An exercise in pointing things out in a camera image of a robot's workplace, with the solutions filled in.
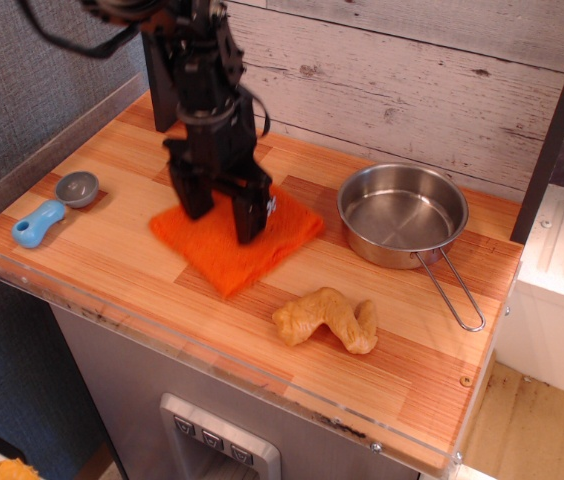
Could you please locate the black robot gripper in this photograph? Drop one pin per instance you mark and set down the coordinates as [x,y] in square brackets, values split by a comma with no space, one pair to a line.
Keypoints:
[218,154]

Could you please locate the orange cloth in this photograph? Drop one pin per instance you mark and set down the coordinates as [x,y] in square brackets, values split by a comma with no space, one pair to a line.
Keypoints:
[210,244]

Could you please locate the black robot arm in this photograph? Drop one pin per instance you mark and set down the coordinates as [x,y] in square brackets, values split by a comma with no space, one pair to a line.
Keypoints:
[205,65]

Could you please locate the tan toy chicken piece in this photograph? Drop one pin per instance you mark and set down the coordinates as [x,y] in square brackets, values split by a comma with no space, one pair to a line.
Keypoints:
[356,328]

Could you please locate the blue grey ice cream scoop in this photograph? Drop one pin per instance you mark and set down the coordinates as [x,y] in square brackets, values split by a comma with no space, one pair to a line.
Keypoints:
[73,191]

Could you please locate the stainless steel pot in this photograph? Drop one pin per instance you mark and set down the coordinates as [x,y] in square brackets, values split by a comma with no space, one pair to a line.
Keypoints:
[405,217]

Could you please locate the silver toy fridge dispenser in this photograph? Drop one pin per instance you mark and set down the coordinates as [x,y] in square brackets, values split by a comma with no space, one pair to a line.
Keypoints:
[202,443]

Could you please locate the yellow object bottom left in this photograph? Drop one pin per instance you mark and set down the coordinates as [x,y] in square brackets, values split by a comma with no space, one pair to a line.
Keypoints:
[15,469]

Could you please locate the white toy sink unit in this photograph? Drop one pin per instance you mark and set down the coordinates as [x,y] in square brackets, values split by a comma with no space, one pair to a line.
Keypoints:
[530,335]

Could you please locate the dark right frame post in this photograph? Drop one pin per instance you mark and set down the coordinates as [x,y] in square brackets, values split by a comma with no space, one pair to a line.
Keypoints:
[541,175]

